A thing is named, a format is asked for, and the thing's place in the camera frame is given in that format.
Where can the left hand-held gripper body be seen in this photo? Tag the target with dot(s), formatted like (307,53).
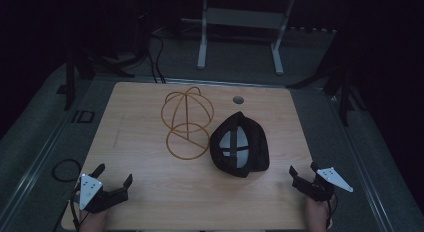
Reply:
(90,191)

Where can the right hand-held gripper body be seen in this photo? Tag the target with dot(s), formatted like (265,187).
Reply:
(331,177)

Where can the black cap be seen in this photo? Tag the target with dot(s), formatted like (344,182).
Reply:
(256,148)

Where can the person's left hand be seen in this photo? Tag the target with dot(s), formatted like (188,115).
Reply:
(93,222)

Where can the person's right hand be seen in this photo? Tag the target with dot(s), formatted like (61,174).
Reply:
(316,215)

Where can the black tripod stand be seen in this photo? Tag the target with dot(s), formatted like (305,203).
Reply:
(343,92)
(70,82)

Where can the grey table grommet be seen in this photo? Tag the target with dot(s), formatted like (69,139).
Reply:
(238,100)

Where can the black rectangular floor bracket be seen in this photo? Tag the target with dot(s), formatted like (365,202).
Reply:
(82,116)

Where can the white desk frame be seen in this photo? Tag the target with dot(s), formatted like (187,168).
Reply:
(243,18)

